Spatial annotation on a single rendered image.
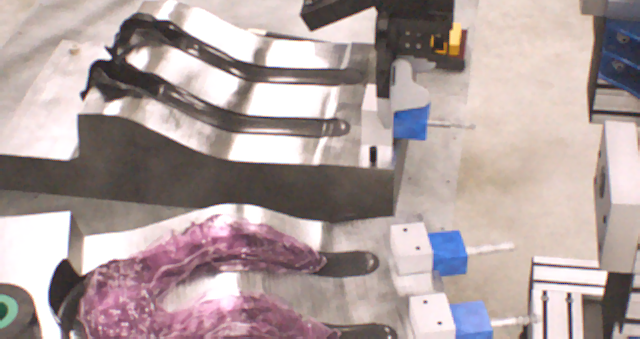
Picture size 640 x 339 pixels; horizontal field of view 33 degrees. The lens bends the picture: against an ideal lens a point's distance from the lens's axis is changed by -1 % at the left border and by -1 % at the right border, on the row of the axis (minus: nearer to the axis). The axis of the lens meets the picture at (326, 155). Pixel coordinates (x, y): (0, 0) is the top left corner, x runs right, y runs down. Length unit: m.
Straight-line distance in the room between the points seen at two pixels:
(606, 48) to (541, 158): 1.21
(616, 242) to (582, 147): 1.69
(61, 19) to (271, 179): 0.59
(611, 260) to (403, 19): 0.33
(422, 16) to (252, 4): 0.60
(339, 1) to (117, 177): 0.36
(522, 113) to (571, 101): 0.15
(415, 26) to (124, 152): 0.38
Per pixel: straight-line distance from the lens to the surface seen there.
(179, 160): 1.29
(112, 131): 1.30
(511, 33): 3.18
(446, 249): 1.17
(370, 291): 1.14
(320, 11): 1.18
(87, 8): 1.77
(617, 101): 1.60
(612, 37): 1.53
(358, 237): 1.20
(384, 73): 1.19
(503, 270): 2.41
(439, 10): 1.17
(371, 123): 1.26
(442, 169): 1.38
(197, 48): 1.42
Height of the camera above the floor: 1.67
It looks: 38 degrees down
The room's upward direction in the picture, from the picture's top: 2 degrees counter-clockwise
